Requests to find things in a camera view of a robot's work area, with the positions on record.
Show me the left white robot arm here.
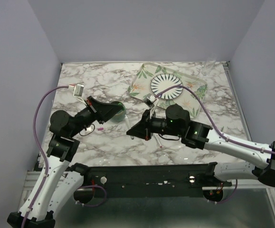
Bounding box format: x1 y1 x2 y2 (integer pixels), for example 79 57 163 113
7 96 123 228

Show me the floral leaf tray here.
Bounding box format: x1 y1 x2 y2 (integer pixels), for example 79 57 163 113
127 61 208 119

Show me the white pen green tip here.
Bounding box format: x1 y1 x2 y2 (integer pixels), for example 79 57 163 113
124 115 131 130

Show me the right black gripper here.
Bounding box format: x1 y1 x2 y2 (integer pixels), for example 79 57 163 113
127 109 182 141

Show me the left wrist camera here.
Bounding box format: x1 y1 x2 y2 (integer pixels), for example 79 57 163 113
73 84 85 97

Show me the striped blue white plate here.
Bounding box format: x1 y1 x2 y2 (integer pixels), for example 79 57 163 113
150 73 183 100

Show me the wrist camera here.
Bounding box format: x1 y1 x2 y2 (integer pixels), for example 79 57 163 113
143 94 157 108
73 84 85 97

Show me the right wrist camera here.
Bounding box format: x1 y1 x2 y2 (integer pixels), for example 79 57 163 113
143 94 157 108

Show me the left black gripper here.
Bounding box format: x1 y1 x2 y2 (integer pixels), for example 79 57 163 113
69 96 123 138

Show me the clear glass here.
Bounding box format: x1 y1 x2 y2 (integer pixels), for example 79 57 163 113
201 54 217 76

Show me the green ceramic mug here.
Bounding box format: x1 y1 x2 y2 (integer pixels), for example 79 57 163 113
110 101 126 123

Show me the white pen pink tip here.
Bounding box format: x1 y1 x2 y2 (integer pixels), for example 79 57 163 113
154 135 163 148

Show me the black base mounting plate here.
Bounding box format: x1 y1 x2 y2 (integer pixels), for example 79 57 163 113
62 163 226 199

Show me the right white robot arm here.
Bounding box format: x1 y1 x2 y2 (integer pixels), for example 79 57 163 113
126 104 275 187

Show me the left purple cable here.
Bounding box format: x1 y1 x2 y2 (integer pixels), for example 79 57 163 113
20 85 107 228

